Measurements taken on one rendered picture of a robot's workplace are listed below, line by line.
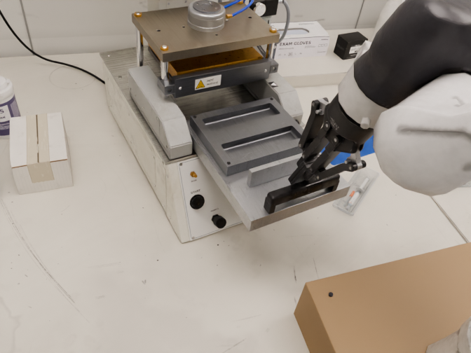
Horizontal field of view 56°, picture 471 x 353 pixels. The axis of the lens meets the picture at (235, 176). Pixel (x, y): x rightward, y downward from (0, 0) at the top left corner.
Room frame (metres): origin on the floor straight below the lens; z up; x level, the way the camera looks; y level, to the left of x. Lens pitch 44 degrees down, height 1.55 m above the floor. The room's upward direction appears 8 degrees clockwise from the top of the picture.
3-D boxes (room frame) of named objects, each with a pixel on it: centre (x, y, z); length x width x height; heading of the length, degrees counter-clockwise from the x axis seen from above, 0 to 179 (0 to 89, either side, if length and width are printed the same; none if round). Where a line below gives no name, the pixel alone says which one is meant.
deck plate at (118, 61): (0.94, 0.13, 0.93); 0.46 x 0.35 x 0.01; 34
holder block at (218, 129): (0.72, -0.02, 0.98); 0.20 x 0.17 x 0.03; 124
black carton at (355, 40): (1.48, -0.34, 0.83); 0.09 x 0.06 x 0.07; 122
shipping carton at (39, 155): (0.77, 0.47, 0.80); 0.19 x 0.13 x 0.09; 22
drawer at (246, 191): (0.68, -0.05, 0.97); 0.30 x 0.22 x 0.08; 34
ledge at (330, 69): (1.52, -0.33, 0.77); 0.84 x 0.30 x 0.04; 112
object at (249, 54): (0.91, 0.10, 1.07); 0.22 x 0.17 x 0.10; 124
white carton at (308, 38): (1.46, -0.13, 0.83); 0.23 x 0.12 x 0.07; 113
